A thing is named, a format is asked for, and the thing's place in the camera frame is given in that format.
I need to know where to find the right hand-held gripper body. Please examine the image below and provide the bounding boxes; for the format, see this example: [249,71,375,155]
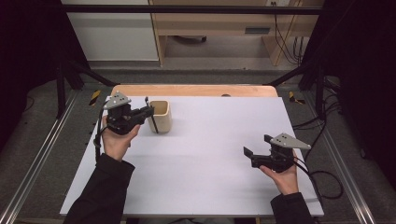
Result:
[250,133,312,174]

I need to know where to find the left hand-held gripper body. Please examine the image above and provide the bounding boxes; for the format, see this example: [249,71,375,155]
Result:
[103,91,145,136]

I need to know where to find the beige square cup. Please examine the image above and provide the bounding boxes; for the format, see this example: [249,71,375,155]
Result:
[147,99,173,135]

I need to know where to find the person's right hand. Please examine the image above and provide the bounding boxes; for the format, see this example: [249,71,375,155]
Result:
[259,148,301,196]

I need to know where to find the person's left hand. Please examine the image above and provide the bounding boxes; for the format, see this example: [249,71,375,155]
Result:
[101,115,142,162]

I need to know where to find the white table board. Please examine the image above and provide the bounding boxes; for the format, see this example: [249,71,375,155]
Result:
[59,95,325,217]

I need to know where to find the wooden table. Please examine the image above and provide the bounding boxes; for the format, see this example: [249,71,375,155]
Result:
[110,84,278,98]

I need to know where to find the black metal stand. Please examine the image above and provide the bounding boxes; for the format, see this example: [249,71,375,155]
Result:
[264,59,327,120]
[55,57,120,119]

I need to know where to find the white cabinet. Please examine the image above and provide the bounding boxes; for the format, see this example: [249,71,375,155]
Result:
[61,0,160,62]

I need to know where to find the black curtain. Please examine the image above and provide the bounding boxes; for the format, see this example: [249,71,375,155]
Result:
[0,0,90,153]
[303,0,396,181]

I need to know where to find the light wooden desk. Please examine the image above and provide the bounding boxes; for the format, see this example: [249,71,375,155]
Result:
[148,0,326,67]

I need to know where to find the yellow-handled tool left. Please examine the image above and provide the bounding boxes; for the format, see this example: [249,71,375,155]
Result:
[89,90,102,106]

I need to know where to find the yellow-handled tool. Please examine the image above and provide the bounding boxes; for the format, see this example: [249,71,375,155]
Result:
[89,90,102,106]
[288,91,306,105]

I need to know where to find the yellow-handled tool right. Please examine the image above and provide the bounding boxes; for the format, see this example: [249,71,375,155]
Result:
[288,91,306,105]

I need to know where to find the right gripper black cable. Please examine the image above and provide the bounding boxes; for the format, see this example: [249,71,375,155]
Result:
[291,155,344,201]

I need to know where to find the black floor cables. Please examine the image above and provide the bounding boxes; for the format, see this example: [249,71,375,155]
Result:
[292,76,344,143]

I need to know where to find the aluminium floor rail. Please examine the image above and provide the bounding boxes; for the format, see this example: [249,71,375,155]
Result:
[0,90,78,224]
[303,92,377,224]

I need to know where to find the black cables bundle at desk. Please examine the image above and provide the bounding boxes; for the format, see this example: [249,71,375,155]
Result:
[270,1,305,66]

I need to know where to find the black metal frame crossbar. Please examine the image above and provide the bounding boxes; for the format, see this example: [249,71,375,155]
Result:
[60,4,325,16]

